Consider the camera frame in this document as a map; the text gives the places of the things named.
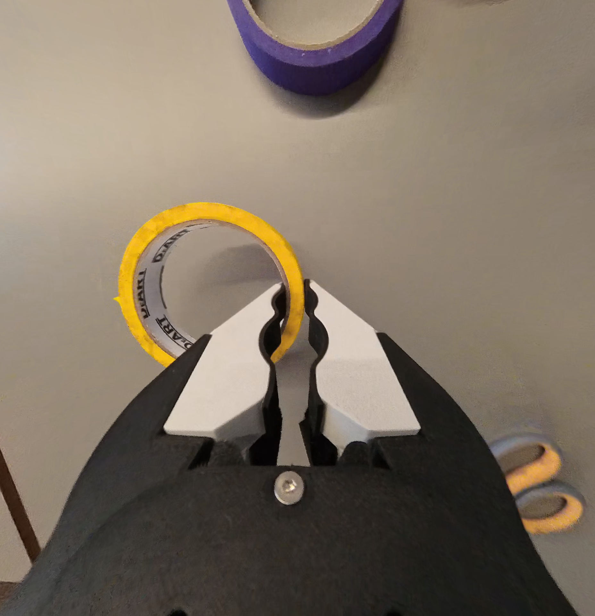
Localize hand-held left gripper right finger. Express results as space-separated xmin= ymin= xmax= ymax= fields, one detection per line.
xmin=300 ymin=279 xmax=421 ymax=466

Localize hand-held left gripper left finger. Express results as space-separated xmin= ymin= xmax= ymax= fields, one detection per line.
xmin=164 ymin=283 xmax=285 ymax=466

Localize yellow tape roll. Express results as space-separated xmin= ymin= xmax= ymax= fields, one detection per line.
xmin=114 ymin=202 xmax=305 ymax=369

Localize purple tape roll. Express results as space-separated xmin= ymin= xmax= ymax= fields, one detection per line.
xmin=226 ymin=0 xmax=405 ymax=96

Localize orange grey handled scissors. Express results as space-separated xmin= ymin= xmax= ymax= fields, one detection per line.
xmin=490 ymin=426 xmax=587 ymax=535

